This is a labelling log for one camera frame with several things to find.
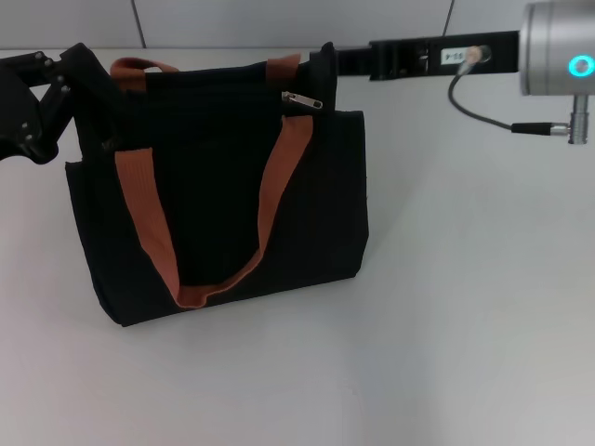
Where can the silver zipper pull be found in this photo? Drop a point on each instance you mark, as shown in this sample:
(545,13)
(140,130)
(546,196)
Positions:
(302,99)

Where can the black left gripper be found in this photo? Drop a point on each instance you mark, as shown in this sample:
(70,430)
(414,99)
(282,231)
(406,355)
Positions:
(14,111)

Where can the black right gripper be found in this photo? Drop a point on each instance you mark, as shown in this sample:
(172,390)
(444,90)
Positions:
(404,60)

